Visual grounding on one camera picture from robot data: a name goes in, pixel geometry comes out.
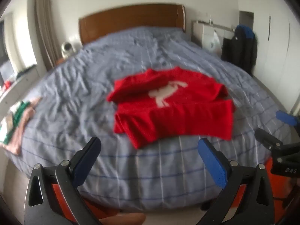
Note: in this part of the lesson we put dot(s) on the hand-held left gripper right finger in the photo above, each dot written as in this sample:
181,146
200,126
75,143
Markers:
212,161

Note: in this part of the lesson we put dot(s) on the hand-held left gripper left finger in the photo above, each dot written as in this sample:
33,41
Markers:
85,164

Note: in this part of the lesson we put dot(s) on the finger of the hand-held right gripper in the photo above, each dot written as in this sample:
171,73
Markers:
267,138
287,117

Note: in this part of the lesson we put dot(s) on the red sweater with white print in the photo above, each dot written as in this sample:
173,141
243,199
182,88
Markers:
187,119

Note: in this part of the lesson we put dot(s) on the folded green and pink clothes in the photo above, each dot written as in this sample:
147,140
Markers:
16,140

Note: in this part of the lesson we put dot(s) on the dark green clothes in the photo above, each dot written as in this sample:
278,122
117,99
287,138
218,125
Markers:
23,72

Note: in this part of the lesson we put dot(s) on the person's orange fleece clothing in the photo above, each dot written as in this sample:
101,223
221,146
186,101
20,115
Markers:
281,185

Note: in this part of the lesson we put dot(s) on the green garment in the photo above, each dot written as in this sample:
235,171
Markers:
20,117

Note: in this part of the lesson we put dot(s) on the bed with grey plaid cover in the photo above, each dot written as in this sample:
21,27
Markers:
93,82

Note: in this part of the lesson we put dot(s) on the black and blue backpack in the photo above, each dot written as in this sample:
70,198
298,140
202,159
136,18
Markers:
239,49

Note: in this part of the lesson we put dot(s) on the white window bench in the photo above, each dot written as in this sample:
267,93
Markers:
21,84

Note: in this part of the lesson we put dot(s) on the white plastic bag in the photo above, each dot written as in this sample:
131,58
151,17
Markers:
215,42

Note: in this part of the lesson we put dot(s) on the red cloth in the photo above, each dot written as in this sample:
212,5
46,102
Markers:
7,85

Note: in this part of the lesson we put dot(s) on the white round fan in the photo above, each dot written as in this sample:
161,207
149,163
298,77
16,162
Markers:
68,49

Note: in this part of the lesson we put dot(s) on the white bedside cabinet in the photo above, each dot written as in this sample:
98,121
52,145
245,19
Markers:
201,35

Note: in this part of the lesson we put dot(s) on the window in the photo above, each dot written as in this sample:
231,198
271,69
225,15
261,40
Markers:
14,46

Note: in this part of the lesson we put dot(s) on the beige curtain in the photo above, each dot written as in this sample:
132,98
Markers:
44,28

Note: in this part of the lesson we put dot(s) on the wooden headboard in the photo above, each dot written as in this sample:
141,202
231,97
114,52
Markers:
129,18

